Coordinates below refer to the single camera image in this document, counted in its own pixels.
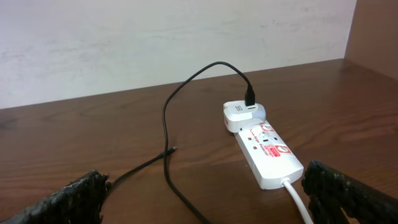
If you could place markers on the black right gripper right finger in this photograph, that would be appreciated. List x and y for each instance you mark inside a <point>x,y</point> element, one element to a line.
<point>335,197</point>

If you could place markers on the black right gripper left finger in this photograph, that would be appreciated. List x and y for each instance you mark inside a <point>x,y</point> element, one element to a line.
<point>78,202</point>

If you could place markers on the white USB charger adapter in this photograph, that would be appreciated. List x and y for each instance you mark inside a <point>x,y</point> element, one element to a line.
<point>238,116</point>

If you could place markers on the white power strip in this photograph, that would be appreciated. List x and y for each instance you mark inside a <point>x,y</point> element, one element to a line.
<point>272,162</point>

